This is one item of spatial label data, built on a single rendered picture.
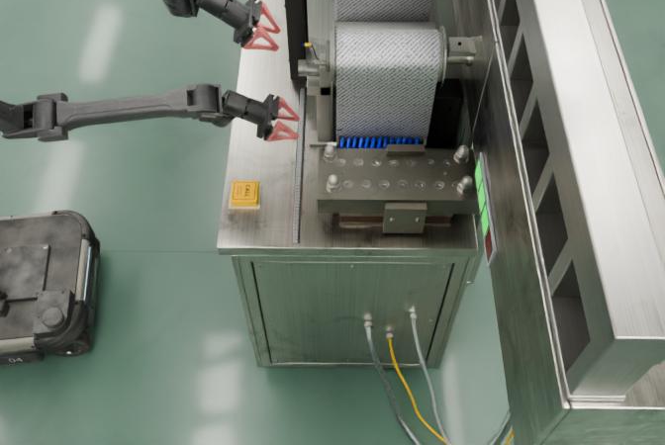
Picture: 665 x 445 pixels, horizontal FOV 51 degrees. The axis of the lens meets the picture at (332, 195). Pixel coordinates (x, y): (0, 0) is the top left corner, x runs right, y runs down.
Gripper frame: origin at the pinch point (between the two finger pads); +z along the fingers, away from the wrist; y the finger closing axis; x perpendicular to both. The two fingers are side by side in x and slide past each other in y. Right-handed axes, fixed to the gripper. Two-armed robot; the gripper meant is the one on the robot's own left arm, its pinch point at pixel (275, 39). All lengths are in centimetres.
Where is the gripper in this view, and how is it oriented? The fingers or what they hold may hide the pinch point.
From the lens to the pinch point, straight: 163.5
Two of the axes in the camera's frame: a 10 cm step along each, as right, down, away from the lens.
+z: 7.7, 3.9, 5.1
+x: 6.4, -4.5, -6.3
